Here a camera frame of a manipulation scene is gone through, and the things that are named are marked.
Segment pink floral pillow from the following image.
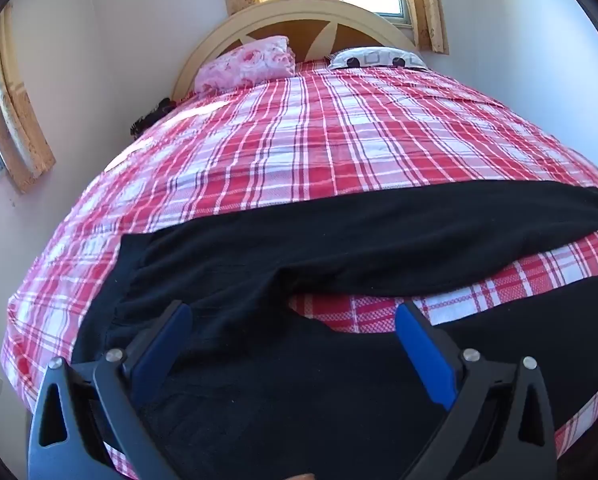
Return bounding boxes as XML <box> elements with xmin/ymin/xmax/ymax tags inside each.
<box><xmin>194</xmin><ymin>36</ymin><xmax>296</xmax><ymax>95</ymax></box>

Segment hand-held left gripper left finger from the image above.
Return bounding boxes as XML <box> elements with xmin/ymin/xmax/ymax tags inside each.
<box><xmin>26</xmin><ymin>300</ymin><xmax>195</xmax><ymax>480</ymax></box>

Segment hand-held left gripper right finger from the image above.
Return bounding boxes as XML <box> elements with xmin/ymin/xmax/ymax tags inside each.
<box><xmin>395</xmin><ymin>301</ymin><xmax>560</xmax><ymax>480</ymax></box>

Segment dark object beside bed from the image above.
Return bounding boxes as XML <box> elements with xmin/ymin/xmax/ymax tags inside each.
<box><xmin>130</xmin><ymin>97</ymin><xmax>177</xmax><ymax>137</ymax></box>

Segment black pants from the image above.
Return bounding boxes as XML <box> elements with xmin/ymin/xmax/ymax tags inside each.
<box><xmin>72</xmin><ymin>180</ymin><xmax>598</xmax><ymax>480</ymax></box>

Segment cream wooden headboard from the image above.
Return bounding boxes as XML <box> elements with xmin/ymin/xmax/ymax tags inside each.
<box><xmin>171</xmin><ymin>0</ymin><xmax>420</xmax><ymax>103</ymax></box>

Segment red plaid bedsheet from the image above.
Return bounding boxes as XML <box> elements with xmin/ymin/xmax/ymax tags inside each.
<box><xmin>0</xmin><ymin>57</ymin><xmax>598</xmax><ymax>480</ymax></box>

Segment white pillow with black pattern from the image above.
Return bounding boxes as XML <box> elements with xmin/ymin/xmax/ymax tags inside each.
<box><xmin>327</xmin><ymin>47</ymin><xmax>426</xmax><ymax>69</ymax></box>

